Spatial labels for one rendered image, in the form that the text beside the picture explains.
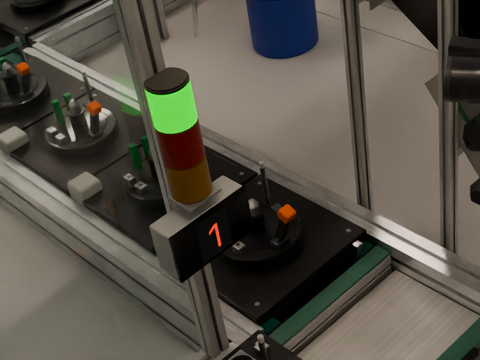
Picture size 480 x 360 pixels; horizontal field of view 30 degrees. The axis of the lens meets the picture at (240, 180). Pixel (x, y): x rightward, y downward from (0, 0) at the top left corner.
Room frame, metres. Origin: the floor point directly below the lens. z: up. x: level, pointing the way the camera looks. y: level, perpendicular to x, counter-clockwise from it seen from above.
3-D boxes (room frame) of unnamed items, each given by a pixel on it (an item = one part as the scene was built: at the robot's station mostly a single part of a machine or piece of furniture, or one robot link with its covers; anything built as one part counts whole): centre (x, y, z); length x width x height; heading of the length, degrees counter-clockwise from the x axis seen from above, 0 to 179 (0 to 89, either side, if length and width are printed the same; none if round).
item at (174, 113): (0.84, 0.06, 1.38); 0.05 x 0.05 x 0.05
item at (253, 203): (1.06, -0.01, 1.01); 0.24 x 0.24 x 0.13; 37
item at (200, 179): (0.84, 0.06, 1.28); 0.05 x 0.05 x 0.05
